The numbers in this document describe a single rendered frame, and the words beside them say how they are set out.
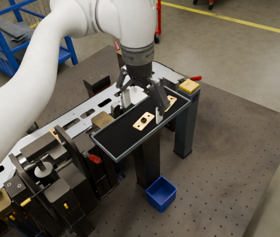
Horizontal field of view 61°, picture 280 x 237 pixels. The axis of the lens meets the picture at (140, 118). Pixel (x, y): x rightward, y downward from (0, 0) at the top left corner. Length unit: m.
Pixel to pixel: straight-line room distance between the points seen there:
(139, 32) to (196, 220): 0.85
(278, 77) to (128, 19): 2.78
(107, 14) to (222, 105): 1.16
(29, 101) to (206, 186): 1.01
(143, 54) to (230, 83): 2.39
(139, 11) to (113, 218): 0.89
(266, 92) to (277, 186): 1.15
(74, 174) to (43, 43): 0.63
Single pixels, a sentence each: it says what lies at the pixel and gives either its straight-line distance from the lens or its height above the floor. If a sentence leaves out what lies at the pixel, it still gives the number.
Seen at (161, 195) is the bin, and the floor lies 0.70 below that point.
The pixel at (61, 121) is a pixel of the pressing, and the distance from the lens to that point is 1.16.
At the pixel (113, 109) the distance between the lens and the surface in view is 1.00.
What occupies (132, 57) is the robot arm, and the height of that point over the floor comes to 1.45.
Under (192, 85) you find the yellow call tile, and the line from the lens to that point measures 0.99.
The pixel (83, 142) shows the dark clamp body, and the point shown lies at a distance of 0.93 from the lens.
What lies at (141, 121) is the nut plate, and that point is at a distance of 0.84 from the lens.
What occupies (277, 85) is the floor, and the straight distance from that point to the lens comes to 3.10.
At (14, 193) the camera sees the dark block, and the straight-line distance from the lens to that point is 0.85.
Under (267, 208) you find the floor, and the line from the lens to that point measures 2.08.
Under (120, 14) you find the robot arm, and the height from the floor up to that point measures 1.56.
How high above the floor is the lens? 1.78
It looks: 46 degrees down
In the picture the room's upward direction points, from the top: 6 degrees counter-clockwise
